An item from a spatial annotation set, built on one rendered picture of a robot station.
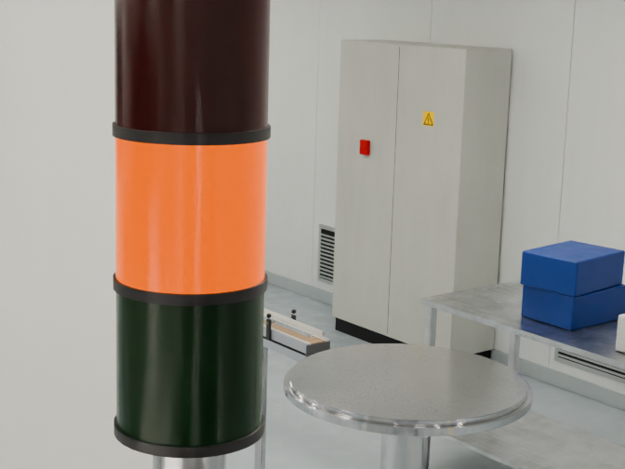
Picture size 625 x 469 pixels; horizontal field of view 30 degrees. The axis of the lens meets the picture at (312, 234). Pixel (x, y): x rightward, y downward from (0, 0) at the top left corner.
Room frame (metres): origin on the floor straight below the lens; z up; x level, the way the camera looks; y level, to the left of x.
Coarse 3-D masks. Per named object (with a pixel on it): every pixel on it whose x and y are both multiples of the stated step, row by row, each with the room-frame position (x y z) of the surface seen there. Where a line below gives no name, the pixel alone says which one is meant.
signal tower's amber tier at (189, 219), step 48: (144, 144) 0.35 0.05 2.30; (240, 144) 0.36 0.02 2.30; (144, 192) 0.35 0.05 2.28; (192, 192) 0.35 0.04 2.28; (240, 192) 0.36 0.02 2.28; (144, 240) 0.35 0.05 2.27; (192, 240) 0.35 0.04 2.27; (240, 240) 0.36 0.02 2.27; (144, 288) 0.35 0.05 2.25; (192, 288) 0.35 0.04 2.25; (240, 288) 0.36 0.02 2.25
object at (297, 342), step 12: (264, 312) 5.01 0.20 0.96; (264, 324) 4.91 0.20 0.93; (276, 324) 4.83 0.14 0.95; (288, 324) 4.91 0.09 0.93; (300, 324) 4.80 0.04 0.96; (264, 336) 4.86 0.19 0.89; (276, 336) 4.79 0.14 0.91; (288, 336) 4.72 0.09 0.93; (300, 336) 4.74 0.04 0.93; (312, 336) 4.74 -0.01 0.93; (276, 348) 4.79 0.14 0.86; (288, 348) 4.72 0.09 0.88; (300, 348) 4.65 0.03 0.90; (312, 348) 4.64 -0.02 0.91; (324, 348) 4.68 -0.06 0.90
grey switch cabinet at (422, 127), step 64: (384, 64) 7.69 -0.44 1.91; (448, 64) 7.22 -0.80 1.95; (384, 128) 7.67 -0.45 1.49; (448, 128) 7.20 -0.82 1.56; (384, 192) 7.65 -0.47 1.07; (448, 192) 7.17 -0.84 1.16; (384, 256) 7.63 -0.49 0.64; (448, 256) 7.15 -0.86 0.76; (384, 320) 7.61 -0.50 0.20; (448, 320) 7.13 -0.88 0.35
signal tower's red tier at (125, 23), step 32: (128, 0) 0.36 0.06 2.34; (160, 0) 0.35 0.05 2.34; (192, 0) 0.35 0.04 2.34; (224, 0) 0.35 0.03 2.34; (256, 0) 0.36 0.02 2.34; (128, 32) 0.36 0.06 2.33; (160, 32) 0.35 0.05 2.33; (192, 32) 0.35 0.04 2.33; (224, 32) 0.35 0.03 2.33; (256, 32) 0.36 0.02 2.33; (128, 64) 0.36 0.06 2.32; (160, 64) 0.35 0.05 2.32; (192, 64) 0.35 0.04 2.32; (224, 64) 0.35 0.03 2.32; (256, 64) 0.36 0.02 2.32; (128, 96) 0.36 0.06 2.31; (160, 96) 0.35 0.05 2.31; (192, 96) 0.35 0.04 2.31; (224, 96) 0.35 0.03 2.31; (256, 96) 0.36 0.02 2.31; (160, 128) 0.35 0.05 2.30; (192, 128) 0.35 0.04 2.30; (224, 128) 0.35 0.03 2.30; (256, 128) 0.36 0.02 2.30
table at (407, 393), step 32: (320, 352) 4.52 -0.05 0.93; (352, 352) 4.54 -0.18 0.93; (384, 352) 4.55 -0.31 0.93; (416, 352) 4.56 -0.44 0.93; (448, 352) 4.57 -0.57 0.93; (288, 384) 4.17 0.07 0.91; (320, 384) 4.12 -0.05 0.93; (352, 384) 4.13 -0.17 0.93; (384, 384) 4.14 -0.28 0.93; (416, 384) 4.15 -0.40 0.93; (448, 384) 4.16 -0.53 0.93; (480, 384) 4.18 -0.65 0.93; (512, 384) 4.19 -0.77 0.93; (320, 416) 3.89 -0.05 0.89; (352, 416) 3.83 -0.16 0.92; (384, 416) 3.81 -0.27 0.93; (416, 416) 3.82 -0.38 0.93; (448, 416) 3.83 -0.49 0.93; (480, 416) 3.84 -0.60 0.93; (512, 416) 3.91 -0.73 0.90; (384, 448) 4.18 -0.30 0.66; (416, 448) 4.15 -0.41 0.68
